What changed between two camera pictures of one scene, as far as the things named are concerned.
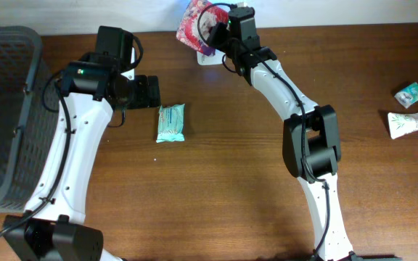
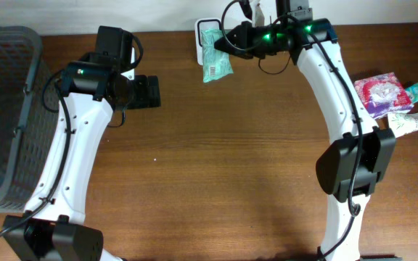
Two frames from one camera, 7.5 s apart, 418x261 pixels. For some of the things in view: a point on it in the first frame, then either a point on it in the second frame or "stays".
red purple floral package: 195,22 → 384,95
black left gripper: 144,95 stays
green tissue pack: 411,95 stays
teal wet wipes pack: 170,127 → 216,62
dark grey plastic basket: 17,109 stays
